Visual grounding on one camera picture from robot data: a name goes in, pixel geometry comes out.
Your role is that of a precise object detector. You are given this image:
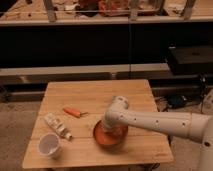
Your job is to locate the orange ceramic bowl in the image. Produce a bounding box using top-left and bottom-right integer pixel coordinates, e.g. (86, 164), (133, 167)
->
(93, 121), (128, 147)

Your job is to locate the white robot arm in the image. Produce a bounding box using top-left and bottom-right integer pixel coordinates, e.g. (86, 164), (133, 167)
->
(102, 96), (213, 171)

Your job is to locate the orange toy carrot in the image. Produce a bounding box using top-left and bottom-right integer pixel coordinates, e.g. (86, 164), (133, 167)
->
(63, 107), (85, 118)

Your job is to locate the white tube with label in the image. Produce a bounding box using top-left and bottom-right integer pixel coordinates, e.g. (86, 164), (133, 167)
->
(44, 113), (72, 141)

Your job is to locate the black power adapter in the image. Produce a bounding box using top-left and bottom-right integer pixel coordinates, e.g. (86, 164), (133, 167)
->
(166, 95), (186, 108)

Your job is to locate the red object on bench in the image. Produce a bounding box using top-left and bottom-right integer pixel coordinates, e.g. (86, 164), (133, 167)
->
(98, 0), (129, 16)

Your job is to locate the black box on shelf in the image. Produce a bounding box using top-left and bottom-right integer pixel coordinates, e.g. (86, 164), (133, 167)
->
(166, 46), (213, 75)

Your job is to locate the white paper cup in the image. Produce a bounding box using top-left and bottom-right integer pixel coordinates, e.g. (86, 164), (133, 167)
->
(38, 133), (62, 159)

